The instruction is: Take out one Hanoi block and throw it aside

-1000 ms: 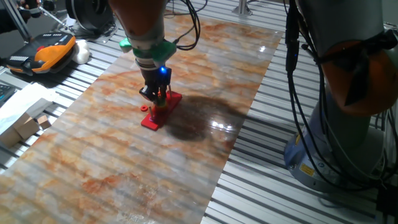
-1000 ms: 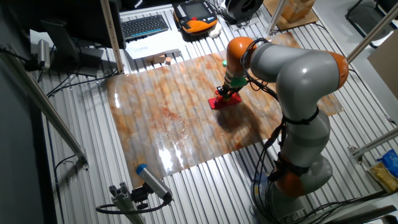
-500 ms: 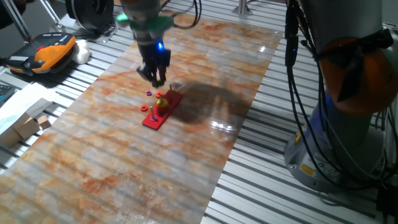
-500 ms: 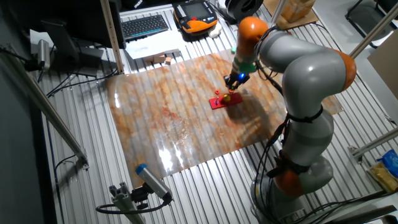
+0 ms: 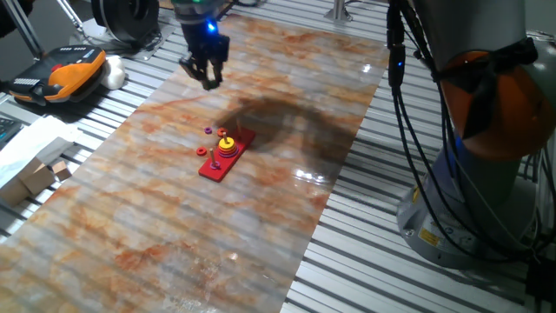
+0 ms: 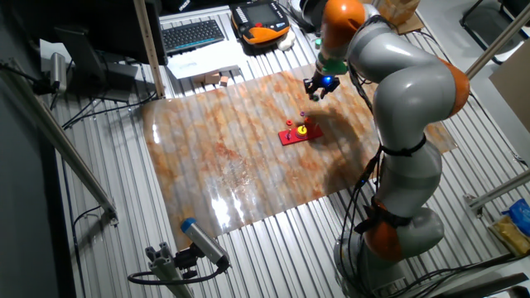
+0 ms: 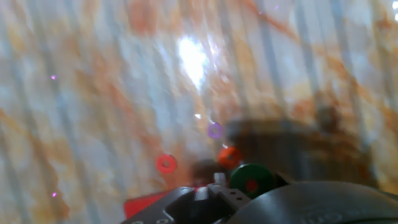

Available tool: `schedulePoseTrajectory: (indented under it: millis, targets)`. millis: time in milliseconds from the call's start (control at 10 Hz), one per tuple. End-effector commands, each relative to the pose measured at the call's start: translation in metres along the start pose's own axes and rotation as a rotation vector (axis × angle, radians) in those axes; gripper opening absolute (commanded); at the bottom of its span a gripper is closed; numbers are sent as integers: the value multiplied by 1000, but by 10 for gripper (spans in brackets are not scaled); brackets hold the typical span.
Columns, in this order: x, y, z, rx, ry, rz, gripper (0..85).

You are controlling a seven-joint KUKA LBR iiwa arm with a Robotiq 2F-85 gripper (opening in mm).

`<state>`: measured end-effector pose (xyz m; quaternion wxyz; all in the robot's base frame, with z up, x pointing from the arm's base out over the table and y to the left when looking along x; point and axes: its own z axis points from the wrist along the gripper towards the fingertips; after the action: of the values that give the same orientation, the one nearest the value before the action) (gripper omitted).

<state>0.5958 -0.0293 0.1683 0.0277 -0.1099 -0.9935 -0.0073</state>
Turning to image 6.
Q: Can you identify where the white rounded lump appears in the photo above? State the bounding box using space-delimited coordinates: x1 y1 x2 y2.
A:
276 29 297 52

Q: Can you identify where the beige upright post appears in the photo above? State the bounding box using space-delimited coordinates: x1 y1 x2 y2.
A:
132 0 167 99

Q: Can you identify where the brown cardboard sheet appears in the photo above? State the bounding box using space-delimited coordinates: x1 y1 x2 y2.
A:
488 38 530 134

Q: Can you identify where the aluminium profile camera bracket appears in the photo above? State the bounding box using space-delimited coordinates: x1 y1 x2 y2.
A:
144 242 195 298

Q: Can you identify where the black round device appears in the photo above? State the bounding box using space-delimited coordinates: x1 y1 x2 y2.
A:
288 0 322 33

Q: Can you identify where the yellow plastic bag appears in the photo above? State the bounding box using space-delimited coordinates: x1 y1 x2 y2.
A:
488 214 530 258

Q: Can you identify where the black computer monitor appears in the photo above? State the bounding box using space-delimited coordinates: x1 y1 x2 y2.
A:
7 0 167 67

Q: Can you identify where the large wooden block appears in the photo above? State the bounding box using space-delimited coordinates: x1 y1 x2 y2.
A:
191 70 221 86

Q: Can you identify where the black keyboard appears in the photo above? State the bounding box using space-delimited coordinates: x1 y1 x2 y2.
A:
161 18 227 55

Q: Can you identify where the orange black teach pendant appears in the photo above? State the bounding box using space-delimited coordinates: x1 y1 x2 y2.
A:
229 0 292 46

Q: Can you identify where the white paper sheet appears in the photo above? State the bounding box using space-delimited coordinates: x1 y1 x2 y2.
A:
165 40 250 80

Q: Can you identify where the silver camera with blue end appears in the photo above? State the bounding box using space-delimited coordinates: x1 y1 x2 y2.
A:
180 217 231 271

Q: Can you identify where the red Hanoi base with pegs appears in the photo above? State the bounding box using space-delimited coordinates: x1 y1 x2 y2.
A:
277 117 325 147

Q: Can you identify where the black monitor stand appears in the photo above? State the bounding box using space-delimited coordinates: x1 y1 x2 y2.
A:
53 26 139 103

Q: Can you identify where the slanted aluminium frame beam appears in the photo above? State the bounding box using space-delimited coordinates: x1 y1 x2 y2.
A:
0 60 120 227

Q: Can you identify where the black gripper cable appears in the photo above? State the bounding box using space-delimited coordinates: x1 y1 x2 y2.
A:
346 17 378 118

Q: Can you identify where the black chair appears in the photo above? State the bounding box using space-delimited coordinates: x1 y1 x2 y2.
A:
458 0 530 65

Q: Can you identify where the brown cardboard box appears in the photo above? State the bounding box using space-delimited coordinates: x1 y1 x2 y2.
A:
377 0 426 36

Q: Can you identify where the marble pattern table mat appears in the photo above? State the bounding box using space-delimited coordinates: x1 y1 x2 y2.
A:
140 64 459 252

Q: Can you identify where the black base cable bundle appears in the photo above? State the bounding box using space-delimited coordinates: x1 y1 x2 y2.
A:
335 144 530 298

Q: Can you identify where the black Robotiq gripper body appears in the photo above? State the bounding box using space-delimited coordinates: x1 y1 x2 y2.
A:
312 73 342 91

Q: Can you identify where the blue plastic bag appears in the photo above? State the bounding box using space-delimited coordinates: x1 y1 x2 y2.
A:
501 198 530 238

